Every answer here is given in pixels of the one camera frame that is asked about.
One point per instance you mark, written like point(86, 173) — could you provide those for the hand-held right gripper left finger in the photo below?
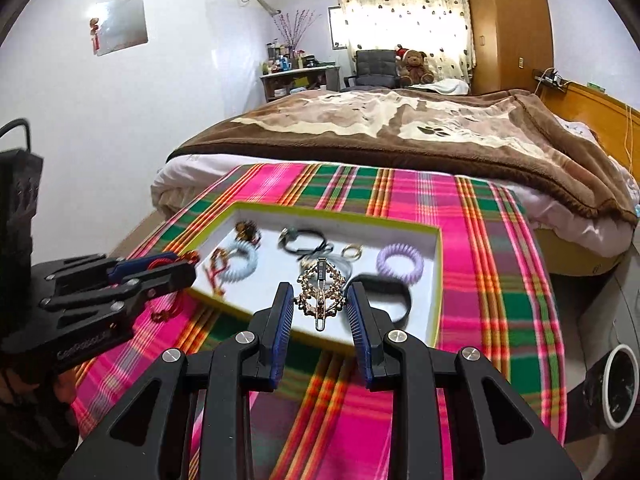
point(280, 332)

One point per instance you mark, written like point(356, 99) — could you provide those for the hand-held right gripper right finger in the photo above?
point(357, 332)

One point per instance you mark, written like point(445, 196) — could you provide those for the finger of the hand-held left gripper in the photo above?
point(150, 282)
point(90, 270)

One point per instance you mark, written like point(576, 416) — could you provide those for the yellow-green cardboard box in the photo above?
point(270, 290)

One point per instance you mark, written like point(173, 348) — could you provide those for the gold hair clip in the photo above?
point(320, 295)

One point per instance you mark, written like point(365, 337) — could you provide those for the black wide band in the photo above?
point(406, 302)

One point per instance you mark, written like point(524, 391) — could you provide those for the person's left forearm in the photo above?
point(35, 425)

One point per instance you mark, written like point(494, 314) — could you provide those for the pink green plaid cloth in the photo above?
point(480, 280)

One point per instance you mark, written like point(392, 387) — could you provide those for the brown printed blanket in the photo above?
point(450, 145)

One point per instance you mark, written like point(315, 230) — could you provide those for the pale pink bed quilt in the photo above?
point(575, 237)

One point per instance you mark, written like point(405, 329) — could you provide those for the yellow bed base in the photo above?
point(585, 264)

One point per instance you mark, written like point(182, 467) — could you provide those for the grey desk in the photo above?
point(300, 82)

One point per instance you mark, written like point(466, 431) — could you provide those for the bottles on desk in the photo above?
point(282, 62)

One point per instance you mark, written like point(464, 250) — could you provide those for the white pillow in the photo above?
point(447, 87)

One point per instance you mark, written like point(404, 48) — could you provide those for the dark grey chair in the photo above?
point(375, 65)

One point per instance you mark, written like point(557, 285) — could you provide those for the white rimmed trash bin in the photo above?
point(620, 390)

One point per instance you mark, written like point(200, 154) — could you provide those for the brown teddy bear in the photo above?
point(414, 67)

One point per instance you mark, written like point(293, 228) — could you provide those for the purple branches in vase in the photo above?
point(295, 27)

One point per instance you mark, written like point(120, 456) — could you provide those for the white power strip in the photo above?
point(550, 80)

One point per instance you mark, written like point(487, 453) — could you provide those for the wooden headboard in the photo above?
point(595, 110)

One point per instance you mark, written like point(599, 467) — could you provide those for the spotted curtain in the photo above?
point(400, 5)

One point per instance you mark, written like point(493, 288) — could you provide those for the wooden wardrobe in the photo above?
point(510, 20)

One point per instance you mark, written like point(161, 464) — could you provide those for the shiny wall sheet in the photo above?
point(122, 25)

